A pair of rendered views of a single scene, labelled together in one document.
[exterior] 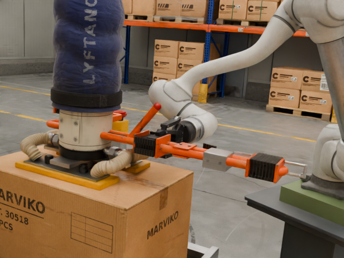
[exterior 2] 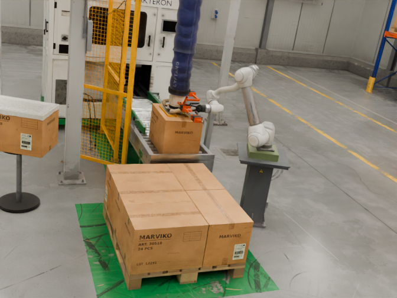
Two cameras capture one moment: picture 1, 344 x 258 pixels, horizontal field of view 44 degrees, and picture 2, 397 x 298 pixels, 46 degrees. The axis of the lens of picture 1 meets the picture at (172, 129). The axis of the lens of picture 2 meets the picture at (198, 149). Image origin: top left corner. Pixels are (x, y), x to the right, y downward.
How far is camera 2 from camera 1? 3.89 m
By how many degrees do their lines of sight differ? 39
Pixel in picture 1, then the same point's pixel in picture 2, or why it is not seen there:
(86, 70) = (174, 83)
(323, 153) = not seen: hidden behind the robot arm
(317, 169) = not seen: hidden behind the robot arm
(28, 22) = (334, 23)
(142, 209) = (172, 123)
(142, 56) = not seen: outside the picture
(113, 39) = (183, 75)
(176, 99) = (209, 97)
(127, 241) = (165, 129)
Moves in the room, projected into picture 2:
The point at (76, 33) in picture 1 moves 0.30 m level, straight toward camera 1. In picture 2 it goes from (173, 71) to (156, 75)
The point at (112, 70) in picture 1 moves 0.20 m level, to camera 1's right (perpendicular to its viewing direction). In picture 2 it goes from (182, 84) to (196, 88)
